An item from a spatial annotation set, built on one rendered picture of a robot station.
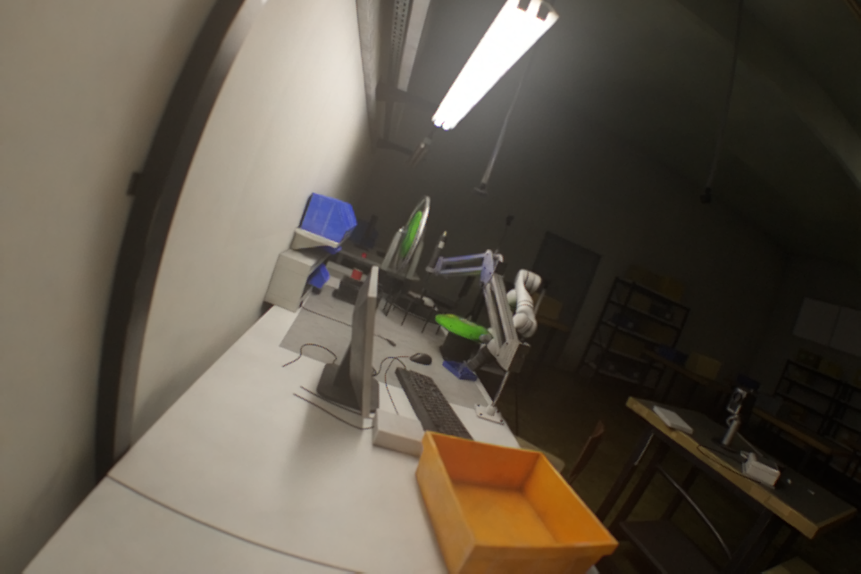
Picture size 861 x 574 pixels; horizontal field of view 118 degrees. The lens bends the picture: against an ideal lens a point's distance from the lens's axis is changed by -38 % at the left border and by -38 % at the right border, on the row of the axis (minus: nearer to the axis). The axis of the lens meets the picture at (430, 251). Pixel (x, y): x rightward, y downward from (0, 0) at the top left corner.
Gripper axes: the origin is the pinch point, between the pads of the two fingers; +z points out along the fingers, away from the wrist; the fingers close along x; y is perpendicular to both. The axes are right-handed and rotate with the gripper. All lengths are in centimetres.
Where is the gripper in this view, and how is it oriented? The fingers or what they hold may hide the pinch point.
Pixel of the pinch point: (457, 370)
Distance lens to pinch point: 180.2
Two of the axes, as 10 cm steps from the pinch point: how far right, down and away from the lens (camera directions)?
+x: 4.6, 1.4, 8.8
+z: -7.0, 6.6, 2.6
